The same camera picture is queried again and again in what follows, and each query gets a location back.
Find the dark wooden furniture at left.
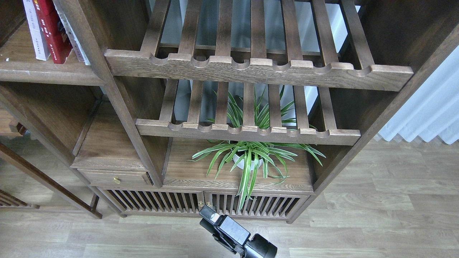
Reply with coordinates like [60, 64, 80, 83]
[0, 107, 102, 219]

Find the white plant pot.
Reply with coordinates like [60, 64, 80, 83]
[233, 150, 264, 171]

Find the green spider plant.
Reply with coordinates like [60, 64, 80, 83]
[189, 87, 326, 212]

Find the white book in shelf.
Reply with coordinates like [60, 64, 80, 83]
[53, 0, 91, 66]

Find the white and purple book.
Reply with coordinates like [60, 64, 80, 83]
[23, 0, 50, 61]

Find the white curtain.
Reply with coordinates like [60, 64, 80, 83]
[377, 48, 459, 145]

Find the red book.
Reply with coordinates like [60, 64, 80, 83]
[33, 0, 72, 64]

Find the dark wooden bookshelf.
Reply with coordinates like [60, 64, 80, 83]
[1, 0, 458, 223]

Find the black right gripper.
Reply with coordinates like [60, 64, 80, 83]
[199, 205, 278, 258]

